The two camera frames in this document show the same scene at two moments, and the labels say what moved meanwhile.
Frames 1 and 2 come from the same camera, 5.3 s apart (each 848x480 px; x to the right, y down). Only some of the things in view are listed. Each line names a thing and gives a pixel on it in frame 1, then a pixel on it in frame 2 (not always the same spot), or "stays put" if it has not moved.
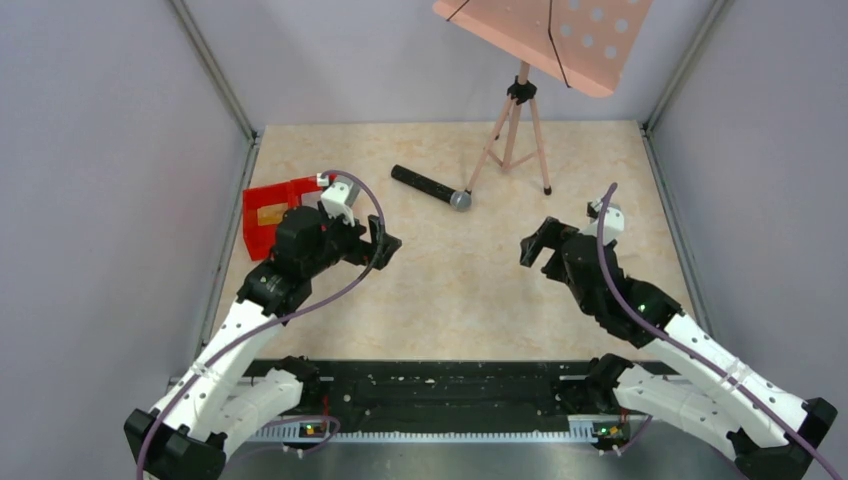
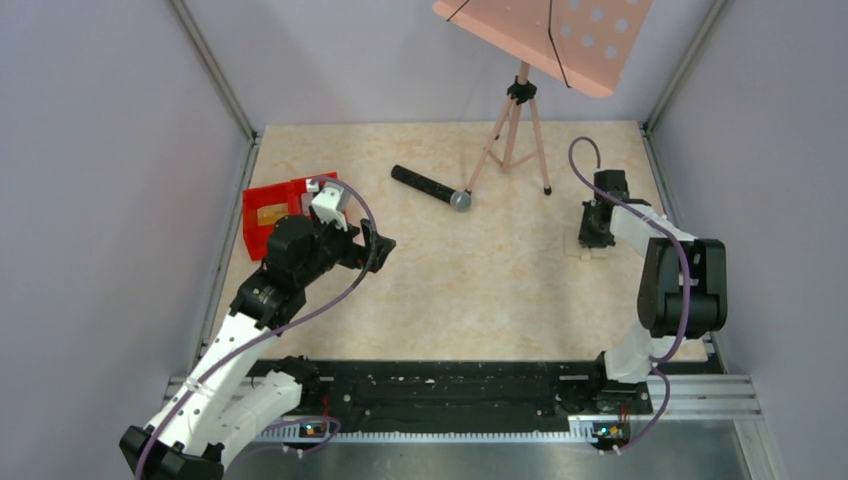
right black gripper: [552, 245] to [595, 224]
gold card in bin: [271, 214] stays put
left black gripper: [370, 240] stays put
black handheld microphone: [460, 200] stays put
